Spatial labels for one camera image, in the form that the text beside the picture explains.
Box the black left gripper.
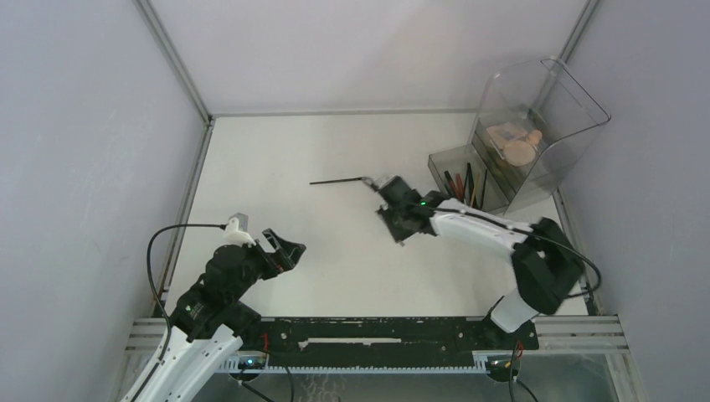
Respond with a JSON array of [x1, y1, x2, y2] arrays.
[[227, 228, 305, 303]]

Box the dark green lipstick pencil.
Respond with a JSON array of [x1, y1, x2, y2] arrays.
[[444, 170, 459, 199]]

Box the large black powder brush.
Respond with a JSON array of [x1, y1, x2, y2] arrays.
[[465, 162, 475, 206]]

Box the black slim liner brush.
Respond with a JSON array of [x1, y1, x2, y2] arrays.
[[479, 170, 488, 210]]

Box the round beige sponge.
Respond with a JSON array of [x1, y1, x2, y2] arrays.
[[502, 140, 537, 167]]

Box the beige beauty blender sponge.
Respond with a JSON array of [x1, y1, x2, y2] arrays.
[[526, 130, 543, 147]]

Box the clear acrylic makeup organizer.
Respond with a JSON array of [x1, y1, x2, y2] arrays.
[[428, 56, 611, 214]]

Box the orange-red lip gloss tube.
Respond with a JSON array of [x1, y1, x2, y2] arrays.
[[455, 173, 466, 202]]

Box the gold slim pencil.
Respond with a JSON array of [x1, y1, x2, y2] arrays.
[[471, 173, 481, 209]]

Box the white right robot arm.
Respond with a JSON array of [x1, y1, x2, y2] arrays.
[[364, 176, 587, 348]]

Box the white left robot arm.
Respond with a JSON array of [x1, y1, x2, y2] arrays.
[[123, 224, 306, 401]]

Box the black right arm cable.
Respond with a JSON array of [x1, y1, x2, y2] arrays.
[[360, 177, 603, 402]]

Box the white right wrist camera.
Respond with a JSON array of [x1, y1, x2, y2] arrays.
[[373, 175, 394, 191]]

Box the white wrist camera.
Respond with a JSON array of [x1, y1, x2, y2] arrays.
[[373, 175, 394, 191], [224, 213, 256, 247]]

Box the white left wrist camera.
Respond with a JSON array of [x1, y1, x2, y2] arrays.
[[224, 213, 256, 247]]

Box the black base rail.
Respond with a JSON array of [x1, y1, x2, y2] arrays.
[[238, 317, 540, 370]]

